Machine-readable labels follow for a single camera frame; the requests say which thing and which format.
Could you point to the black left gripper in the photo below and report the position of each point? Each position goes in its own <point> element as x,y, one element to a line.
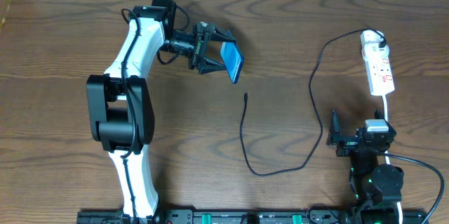
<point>198,46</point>

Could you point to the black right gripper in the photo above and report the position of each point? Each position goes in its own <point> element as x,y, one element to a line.
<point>351,140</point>

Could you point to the blue Galaxy smartphone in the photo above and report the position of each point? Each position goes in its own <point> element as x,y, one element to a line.
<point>233,60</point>

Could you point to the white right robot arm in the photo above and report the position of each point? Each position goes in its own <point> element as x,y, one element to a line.
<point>377,186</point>

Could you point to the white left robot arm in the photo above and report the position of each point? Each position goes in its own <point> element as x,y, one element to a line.
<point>120,109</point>

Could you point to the white power strip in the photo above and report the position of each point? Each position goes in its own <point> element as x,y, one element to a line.
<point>379,73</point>

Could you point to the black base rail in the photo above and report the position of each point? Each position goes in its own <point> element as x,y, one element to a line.
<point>187,216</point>

